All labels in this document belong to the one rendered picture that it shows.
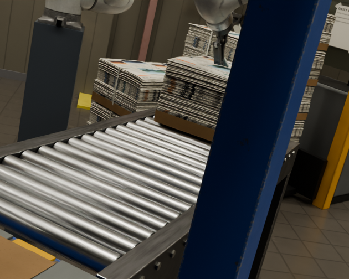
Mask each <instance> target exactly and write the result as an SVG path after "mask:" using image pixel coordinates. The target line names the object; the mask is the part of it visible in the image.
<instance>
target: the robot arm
mask: <svg viewBox="0 0 349 279"><path fill-rule="evenodd" d="M133 2H134V0H45V8H44V13H43V15H42V17H41V18H38V20H37V22H39V23H45V24H50V25H56V26H59V27H64V28H69V29H74V30H79V31H81V30H82V27H83V23H81V22H80V20H81V12H82V11H84V10H88V11H92V12H96V13H104V14H119V13H122V12H125V11H127V10H128V9H129V8H130V7H131V6H132V4H133ZM246 3H248V0H194V4H195V6H196V9H197V11H198V13H199V14H200V15H201V17H202V18H203V19H204V20H205V22H206V24H207V26H208V27H209V28H210V29H211V30H212V31H213V33H214V34H215V35H216V38H217V40H216V42H213V43H212V45H213V56H214V64H217V65H222V66H226V67H229V65H228V62H227V60H226V58H225V57H224V51H225V44H226V43H227V37H228V33H229V32H230V31H231V29H232V28H234V31H235V33H238V34H240V30H241V26H240V24H241V23H242V20H239V18H241V17H242V15H241V14H237V13H234V10H235V9H237V8H238V7H240V6H242V5H244V4H246ZM233 17H235V18H233ZM223 40H224V41H223Z"/></svg>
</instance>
